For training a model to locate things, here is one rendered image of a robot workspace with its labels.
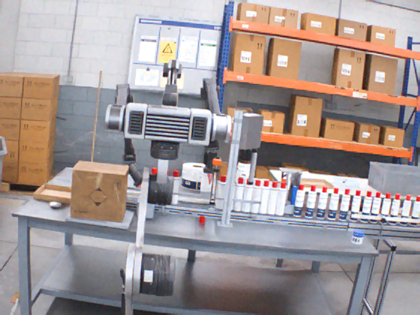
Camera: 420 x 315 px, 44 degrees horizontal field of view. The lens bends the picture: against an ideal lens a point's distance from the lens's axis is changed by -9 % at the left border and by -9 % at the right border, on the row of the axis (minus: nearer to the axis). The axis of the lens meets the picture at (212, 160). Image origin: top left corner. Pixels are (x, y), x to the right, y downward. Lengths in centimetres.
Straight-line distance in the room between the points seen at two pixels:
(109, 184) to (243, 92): 489
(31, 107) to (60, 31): 174
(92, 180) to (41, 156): 345
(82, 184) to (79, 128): 478
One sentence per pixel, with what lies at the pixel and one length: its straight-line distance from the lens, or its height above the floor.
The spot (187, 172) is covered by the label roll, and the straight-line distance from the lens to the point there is 381.
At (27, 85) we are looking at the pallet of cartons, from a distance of 636.
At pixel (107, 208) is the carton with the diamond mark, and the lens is 305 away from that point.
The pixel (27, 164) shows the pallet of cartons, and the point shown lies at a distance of 649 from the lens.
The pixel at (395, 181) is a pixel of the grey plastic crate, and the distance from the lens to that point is 493.
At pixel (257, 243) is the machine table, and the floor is 83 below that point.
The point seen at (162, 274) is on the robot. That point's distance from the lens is 226.
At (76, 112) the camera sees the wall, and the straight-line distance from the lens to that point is 777.
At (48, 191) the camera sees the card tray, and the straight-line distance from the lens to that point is 363.
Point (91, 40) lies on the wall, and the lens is 770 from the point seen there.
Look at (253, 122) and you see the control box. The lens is 320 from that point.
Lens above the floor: 179
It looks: 11 degrees down
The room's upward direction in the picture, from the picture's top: 7 degrees clockwise
